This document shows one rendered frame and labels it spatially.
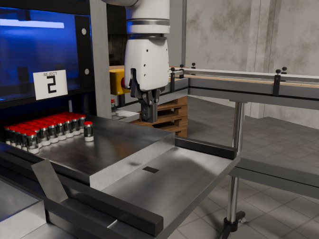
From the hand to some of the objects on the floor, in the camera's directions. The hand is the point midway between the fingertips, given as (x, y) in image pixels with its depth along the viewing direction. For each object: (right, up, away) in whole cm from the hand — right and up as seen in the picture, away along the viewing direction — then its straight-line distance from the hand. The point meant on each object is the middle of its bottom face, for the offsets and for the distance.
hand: (149, 112), depth 59 cm
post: (-16, -87, +48) cm, 101 cm away
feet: (+43, -72, +102) cm, 132 cm away
